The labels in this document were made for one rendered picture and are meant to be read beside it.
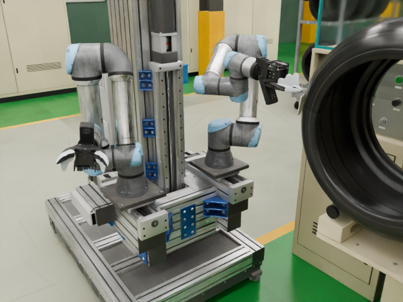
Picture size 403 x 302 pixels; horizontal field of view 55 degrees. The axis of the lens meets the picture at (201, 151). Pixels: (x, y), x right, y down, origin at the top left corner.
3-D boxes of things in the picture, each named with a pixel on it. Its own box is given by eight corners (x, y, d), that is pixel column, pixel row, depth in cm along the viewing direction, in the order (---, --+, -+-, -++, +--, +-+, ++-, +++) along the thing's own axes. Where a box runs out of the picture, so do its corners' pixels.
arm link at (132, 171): (144, 175, 166) (143, 145, 160) (113, 177, 163) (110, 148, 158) (144, 163, 176) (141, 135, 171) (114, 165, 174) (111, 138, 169)
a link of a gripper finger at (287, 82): (298, 78, 125) (277, 71, 131) (295, 96, 128) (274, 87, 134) (304, 77, 127) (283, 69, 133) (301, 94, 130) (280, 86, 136)
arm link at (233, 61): (236, 68, 157) (236, 47, 153) (255, 75, 150) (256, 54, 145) (222, 73, 153) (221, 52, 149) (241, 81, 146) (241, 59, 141)
